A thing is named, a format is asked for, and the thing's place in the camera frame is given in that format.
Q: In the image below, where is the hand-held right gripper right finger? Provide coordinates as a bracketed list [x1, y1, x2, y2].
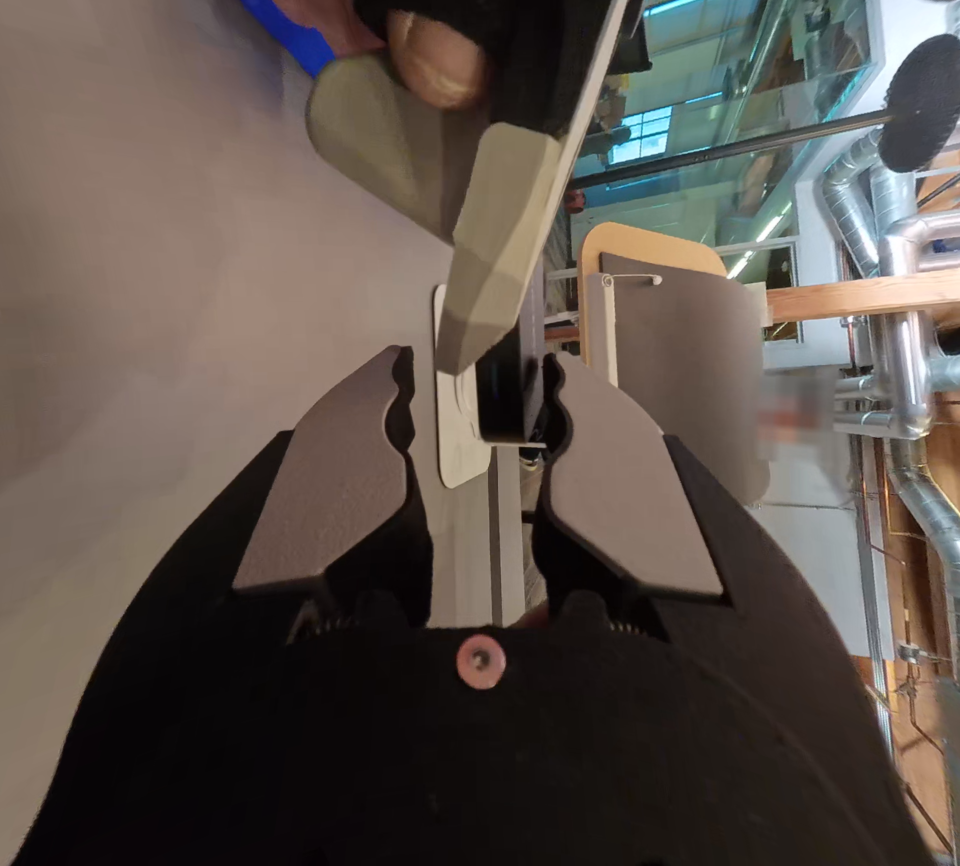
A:
[534, 353, 726, 621]

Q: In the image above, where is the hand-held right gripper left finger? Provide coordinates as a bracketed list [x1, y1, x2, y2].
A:
[231, 345, 435, 623]

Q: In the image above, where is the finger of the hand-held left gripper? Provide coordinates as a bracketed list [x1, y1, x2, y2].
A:
[433, 122, 565, 376]

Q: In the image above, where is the blue plastic bin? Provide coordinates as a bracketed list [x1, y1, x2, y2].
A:
[232, 0, 339, 80]

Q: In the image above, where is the black usb hub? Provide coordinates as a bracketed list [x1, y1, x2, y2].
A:
[472, 329, 560, 451]

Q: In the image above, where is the person's left hand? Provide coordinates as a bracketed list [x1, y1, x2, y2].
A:
[217, 0, 494, 111]

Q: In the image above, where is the white mounting bar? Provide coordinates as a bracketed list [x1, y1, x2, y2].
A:
[587, 271, 622, 387]

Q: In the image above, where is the grey panel with wooden edge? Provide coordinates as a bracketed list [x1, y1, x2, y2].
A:
[577, 221, 774, 511]

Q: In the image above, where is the light wooden beam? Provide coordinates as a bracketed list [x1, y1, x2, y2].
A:
[765, 272, 960, 326]

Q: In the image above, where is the black pole with round disc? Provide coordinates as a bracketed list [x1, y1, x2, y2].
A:
[570, 33, 960, 194]

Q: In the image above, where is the silver ventilation duct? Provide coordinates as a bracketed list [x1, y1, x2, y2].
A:
[813, 127, 960, 665]

